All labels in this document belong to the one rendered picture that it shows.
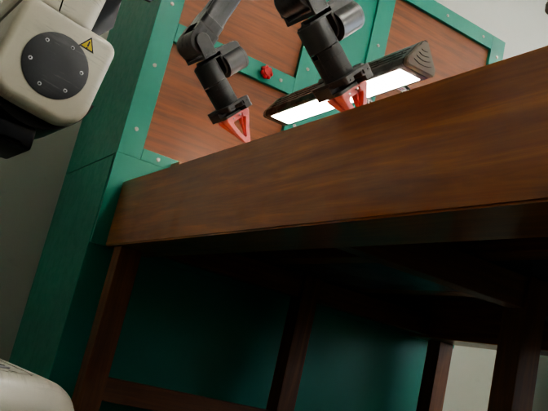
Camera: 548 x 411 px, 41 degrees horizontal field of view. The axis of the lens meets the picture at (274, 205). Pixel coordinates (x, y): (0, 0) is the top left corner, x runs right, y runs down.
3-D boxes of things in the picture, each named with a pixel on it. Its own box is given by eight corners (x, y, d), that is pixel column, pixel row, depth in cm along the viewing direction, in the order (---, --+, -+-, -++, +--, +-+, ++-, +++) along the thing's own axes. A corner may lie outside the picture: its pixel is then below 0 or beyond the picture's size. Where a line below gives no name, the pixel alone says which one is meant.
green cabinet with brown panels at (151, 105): (117, 151, 201) (201, -140, 222) (64, 174, 249) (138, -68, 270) (466, 277, 264) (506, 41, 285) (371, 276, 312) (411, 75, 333)
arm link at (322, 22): (288, 30, 128) (307, 19, 123) (313, 15, 131) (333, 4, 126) (307, 65, 129) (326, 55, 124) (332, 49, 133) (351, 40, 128)
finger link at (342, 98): (360, 121, 137) (337, 77, 135) (385, 114, 131) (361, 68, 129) (337, 139, 133) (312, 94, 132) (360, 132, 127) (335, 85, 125)
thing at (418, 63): (407, 63, 154) (413, 32, 156) (262, 117, 208) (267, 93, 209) (435, 77, 158) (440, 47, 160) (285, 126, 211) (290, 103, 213)
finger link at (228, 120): (248, 139, 176) (229, 104, 174) (263, 134, 170) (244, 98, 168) (227, 152, 173) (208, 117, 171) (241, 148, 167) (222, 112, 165)
